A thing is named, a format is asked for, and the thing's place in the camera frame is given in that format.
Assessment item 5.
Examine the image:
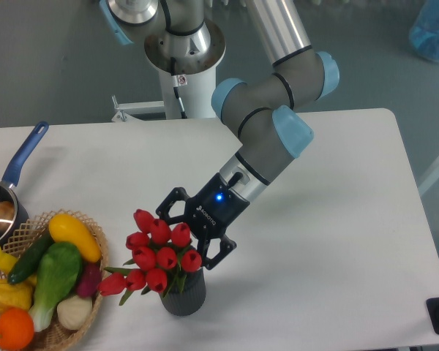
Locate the yellow bell pepper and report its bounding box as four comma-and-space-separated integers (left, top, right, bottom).
0, 279, 34, 314

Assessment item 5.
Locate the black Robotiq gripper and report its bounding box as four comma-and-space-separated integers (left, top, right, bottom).
154, 172, 251, 271

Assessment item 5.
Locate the dark grey ribbed vase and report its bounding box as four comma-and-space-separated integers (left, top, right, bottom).
160, 268, 206, 317

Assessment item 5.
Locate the purple radish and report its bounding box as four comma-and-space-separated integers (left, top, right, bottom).
75, 263, 102, 298

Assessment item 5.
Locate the yellow squash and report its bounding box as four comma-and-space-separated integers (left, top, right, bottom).
48, 214, 102, 263

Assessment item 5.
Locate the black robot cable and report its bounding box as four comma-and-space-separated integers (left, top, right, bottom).
170, 56, 188, 119

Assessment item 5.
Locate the green cucumber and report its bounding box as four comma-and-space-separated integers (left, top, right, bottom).
7, 233, 54, 284

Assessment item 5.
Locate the yellow banana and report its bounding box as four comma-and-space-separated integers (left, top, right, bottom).
0, 247, 18, 279

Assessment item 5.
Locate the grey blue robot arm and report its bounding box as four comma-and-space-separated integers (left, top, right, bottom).
100, 1, 339, 269

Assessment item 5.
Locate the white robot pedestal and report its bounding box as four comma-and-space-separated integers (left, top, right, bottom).
110, 18, 228, 123

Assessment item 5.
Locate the blue handled saucepan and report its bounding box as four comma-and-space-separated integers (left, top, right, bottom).
0, 121, 49, 246

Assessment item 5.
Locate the blue transparent bag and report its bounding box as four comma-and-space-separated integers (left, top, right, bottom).
408, 0, 439, 63

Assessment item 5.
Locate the orange fruit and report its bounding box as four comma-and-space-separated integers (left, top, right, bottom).
0, 308, 34, 350

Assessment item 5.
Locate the red tulip bouquet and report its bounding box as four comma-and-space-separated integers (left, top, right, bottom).
97, 209, 203, 306

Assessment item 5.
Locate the woven wicker basket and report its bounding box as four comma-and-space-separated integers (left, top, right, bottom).
0, 209, 108, 350

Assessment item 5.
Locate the green bok choy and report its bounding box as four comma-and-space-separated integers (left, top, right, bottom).
29, 242, 82, 333

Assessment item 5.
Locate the white garlic bulb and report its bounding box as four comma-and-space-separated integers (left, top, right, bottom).
57, 295, 92, 331

